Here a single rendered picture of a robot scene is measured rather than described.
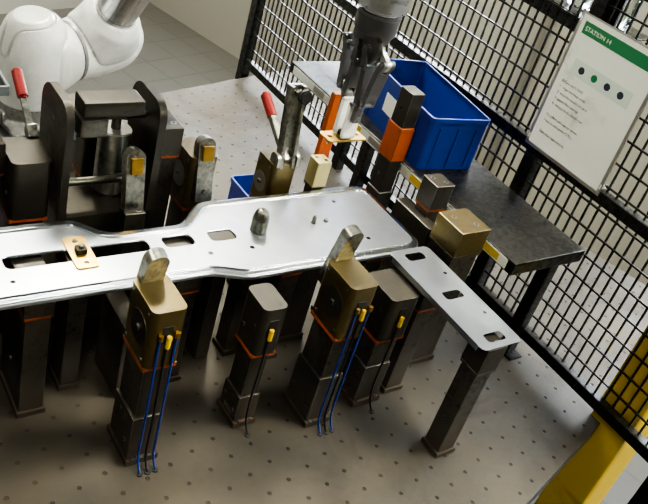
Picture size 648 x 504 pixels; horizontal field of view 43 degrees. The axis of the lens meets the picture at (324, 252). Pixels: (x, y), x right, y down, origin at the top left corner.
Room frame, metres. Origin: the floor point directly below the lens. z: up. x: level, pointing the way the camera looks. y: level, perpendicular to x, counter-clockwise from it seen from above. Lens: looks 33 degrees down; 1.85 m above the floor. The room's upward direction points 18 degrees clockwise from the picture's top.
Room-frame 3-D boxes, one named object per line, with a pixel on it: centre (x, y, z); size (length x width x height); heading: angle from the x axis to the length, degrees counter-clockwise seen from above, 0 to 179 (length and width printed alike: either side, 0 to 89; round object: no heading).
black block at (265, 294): (1.10, 0.06, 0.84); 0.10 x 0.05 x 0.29; 43
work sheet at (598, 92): (1.67, -0.44, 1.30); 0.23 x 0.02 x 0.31; 43
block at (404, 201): (1.54, -0.16, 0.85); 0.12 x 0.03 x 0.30; 43
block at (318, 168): (1.52, 0.06, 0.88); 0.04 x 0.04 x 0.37; 43
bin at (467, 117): (1.84, -0.12, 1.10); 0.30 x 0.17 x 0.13; 35
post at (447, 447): (1.20, -0.33, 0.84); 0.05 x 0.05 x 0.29; 43
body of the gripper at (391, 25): (1.37, 0.03, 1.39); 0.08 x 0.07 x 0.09; 43
